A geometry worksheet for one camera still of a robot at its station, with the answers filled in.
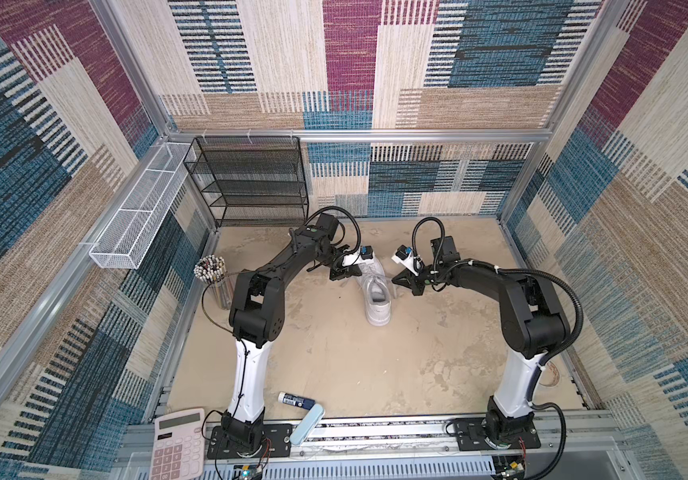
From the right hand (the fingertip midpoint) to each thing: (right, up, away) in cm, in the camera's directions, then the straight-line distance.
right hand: (399, 280), depth 96 cm
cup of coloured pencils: (-53, +4, -13) cm, 55 cm away
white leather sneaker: (-7, -3, -4) cm, 9 cm away
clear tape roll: (+40, -25, -13) cm, 48 cm away
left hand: (-14, +5, -1) cm, 15 cm away
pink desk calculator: (-56, -36, -25) cm, 71 cm away
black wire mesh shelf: (-52, +35, +15) cm, 64 cm away
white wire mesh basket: (-84, +13, -5) cm, 85 cm away
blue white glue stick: (-30, -29, -19) cm, 45 cm away
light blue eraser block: (-26, -32, -23) cm, 47 cm away
